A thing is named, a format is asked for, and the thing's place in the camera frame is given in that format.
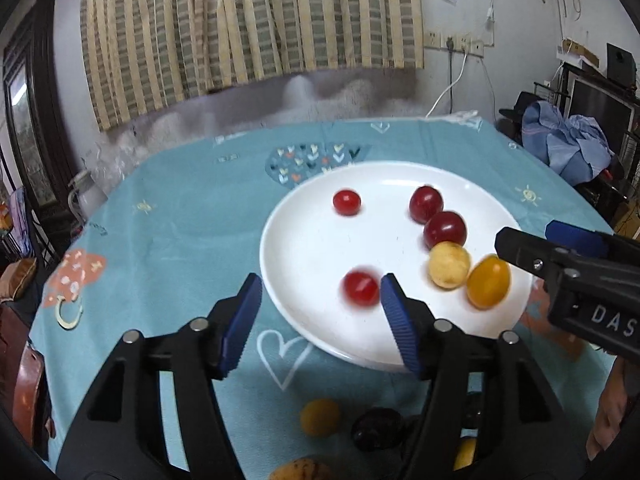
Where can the blue clothes pile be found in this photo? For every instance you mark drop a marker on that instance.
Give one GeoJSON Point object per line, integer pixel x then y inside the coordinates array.
{"type": "Point", "coordinates": [574, 148]}

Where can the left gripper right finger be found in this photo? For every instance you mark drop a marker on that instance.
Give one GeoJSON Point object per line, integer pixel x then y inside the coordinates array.
{"type": "Point", "coordinates": [522, 432]}

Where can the small orange tangerine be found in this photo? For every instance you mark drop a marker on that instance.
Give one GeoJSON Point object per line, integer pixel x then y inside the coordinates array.
{"type": "Point", "coordinates": [465, 455]}

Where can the white oval plate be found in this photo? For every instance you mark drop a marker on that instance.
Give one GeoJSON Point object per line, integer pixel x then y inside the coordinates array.
{"type": "Point", "coordinates": [307, 248]}

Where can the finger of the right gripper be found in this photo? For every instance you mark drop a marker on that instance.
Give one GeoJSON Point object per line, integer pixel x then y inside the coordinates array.
{"type": "Point", "coordinates": [528, 252]}
{"type": "Point", "coordinates": [586, 243]}

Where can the dark brown plum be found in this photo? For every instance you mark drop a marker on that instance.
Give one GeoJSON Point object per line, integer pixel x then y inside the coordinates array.
{"type": "Point", "coordinates": [377, 431]}

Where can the white power strip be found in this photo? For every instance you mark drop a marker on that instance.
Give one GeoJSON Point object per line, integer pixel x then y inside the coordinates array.
{"type": "Point", "coordinates": [464, 43]}

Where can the teal patterned tablecloth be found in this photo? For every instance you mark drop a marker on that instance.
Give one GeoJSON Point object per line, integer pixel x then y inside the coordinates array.
{"type": "Point", "coordinates": [183, 231]}

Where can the yellow orange tangerine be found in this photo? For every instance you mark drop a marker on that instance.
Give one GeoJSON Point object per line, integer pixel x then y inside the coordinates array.
{"type": "Point", "coordinates": [488, 283]}

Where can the large dark red plum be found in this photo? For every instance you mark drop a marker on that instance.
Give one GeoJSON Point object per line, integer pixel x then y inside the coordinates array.
{"type": "Point", "coordinates": [445, 226]}

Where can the black monitor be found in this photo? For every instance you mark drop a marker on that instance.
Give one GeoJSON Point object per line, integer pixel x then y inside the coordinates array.
{"type": "Point", "coordinates": [585, 93]}

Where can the yellow spotted fruit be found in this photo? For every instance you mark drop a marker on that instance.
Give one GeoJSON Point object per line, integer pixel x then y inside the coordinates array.
{"type": "Point", "coordinates": [449, 265]}

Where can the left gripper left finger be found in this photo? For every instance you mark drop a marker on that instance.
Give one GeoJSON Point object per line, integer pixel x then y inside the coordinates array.
{"type": "Point", "coordinates": [118, 433]}

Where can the right hand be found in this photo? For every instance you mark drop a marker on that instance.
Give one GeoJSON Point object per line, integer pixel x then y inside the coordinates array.
{"type": "Point", "coordinates": [610, 413]}

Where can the small olive yellow fruit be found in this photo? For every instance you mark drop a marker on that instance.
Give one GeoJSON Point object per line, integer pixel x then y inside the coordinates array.
{"type": "Point", "coordinates": [320, 418]}

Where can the beige round fruit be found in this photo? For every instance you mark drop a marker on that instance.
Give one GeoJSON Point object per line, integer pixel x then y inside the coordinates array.
{"type": "Point", "coordinates": [302, 469]}

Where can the striped checked curtain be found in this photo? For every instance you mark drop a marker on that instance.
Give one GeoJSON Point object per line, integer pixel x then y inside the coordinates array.
{"type": "Point", "coordinates": [141, 56]}

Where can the dark framed picture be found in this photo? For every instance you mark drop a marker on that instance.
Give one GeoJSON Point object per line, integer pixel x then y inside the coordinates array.
{"type": "Point", "coordinates": [39, 141]}

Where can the small red cherry tomato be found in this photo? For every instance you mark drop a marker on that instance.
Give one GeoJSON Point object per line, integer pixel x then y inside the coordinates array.
{"type": "Point", "coordinates": [347, 202]}

